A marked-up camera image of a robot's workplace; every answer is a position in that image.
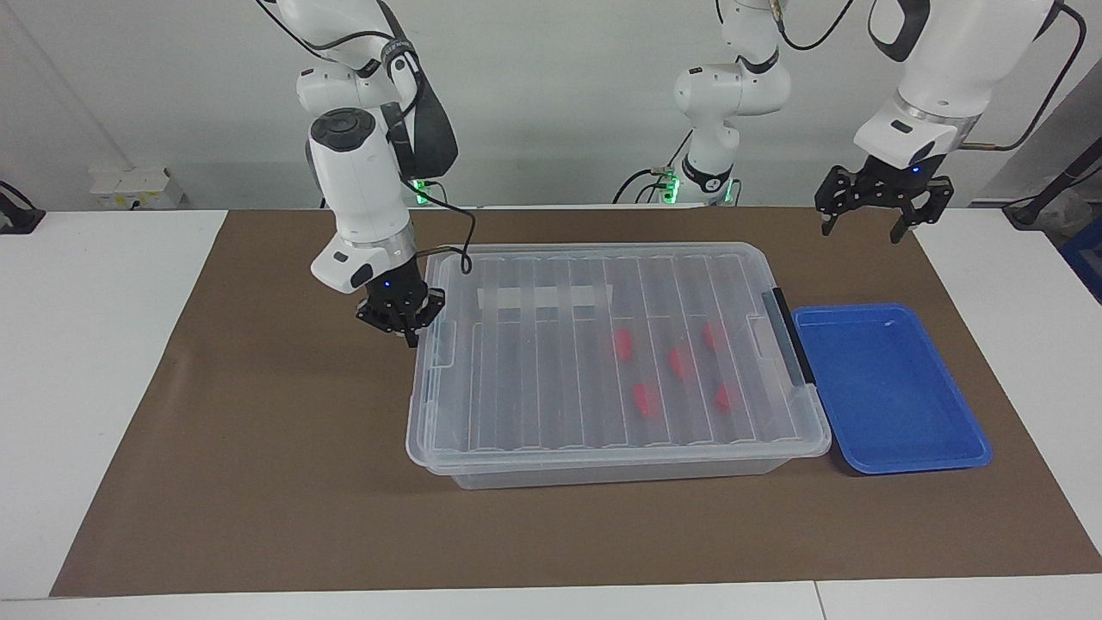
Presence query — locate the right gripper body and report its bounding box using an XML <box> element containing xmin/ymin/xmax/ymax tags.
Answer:
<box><xmin>366</xmin><ymin>258</ymin><xmax>429</xmax><ymax>311</ymax></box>

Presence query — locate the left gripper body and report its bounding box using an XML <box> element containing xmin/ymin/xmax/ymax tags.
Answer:
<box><xmin>861</xmin><ymin>153</ymin><xmax>944</xmax><ymax>194</ymax></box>

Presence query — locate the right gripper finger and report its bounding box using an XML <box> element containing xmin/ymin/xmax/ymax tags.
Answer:
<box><xmin>403</xmin><ymin>288</ymin><xmax>447</xmax><ymax>349</ymax></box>
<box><xmin>356</xmin><ymin>297</ymin><xmax>407</xmax><ymax>335</ymax></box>

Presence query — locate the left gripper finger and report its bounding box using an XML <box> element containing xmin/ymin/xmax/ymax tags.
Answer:
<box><xmin>889</xmin><ymin>177</ymin><xmax>955</xmax><ymax>245</ymax></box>
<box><xmin>814</xmin><ymin>164</ymin><xmax>877</xmax><ymax>236</ymax></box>

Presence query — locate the clear plastic storage box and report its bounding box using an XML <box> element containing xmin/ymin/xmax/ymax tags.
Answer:
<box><xmin>412</xmin><ymin>250</ymin><xmax>824</xmax><ymax>491</ymax></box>

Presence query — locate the white box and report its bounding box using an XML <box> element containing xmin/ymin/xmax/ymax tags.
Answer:
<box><xmin>89</xmin><ymin>166</ymin><xmax>185</xmax><ymax>210</ymax></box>

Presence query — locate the black stand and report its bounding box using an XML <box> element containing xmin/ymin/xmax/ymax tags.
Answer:
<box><xmin>0</xmin><ymin>180</ymin><xmax>46</xmax><ymax>235</ymax></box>
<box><xmin>1002</xmin><ymin>138</ymin><xmax>1102</xmax><ymax>230</ymax></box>

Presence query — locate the blue crate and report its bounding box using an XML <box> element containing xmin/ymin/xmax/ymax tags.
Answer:
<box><xmin>1061</xmin><ymin>215</ymin><xmax>1102</xmax><ymax>305</ymax></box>

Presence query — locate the blue plastic tray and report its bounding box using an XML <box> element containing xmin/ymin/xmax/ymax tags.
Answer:
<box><xmin>791</xmin><ymin>303</ymin><xmax>994</xmax><ymax>475</ymax></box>

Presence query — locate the black cable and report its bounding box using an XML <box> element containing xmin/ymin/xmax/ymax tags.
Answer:
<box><xmin>773</xmin><ymin>0</ymin><xmax>855</xmax><ymax>51</ymax></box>
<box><xmin>612</xmin><ymin>129</ymin><xmax>695</xmax><ymax>206</ymax></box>
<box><xmin>958</xmin><ymin>3</ymin><xmax>1088</xmax><ymax>153</ymax></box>
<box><xmin>400</xmin><ymin>168</ymin><xmax>475</xmax><ymax>276</ymax></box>

